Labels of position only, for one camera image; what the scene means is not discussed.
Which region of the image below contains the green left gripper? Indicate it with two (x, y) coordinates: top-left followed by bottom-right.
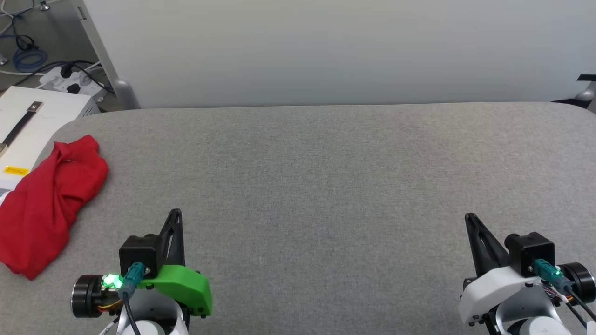
(135, 209), (214, 318)

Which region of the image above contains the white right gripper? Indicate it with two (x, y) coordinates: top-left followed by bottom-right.
(459, 213), (566, 326)

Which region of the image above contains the red and white t-shirt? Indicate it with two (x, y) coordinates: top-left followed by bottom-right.
(0, 135), (110, 281)

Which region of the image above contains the grey partition foot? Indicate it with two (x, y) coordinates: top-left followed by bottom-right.
(575, 80), (596, 112)
(113, 79), (140, 110)

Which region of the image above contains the grey fabric padded bench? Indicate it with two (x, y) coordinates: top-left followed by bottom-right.
(0, 101), (596, 335)

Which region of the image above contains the white vented equipment box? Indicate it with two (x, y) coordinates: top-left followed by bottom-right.
(0, 86), (101, 205)

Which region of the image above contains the white power strip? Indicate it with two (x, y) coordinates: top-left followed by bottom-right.
(40, 65), (108, 101)

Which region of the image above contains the white partition panel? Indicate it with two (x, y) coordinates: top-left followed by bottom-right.
(77, 0), (596, 109)

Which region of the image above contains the black cable with teal plug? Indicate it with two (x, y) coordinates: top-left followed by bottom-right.
(532, 259), (596, 326)
(117, 262), (146, 335)

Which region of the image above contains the black power cable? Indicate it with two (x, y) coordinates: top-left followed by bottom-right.
(0, 60), (115, 95)

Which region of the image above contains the black strap handle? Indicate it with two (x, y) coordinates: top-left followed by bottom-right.
(2, 101), (44, 146)

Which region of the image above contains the blue coiled cable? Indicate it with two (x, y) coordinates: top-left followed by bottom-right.
(12, 47), (48, 71)

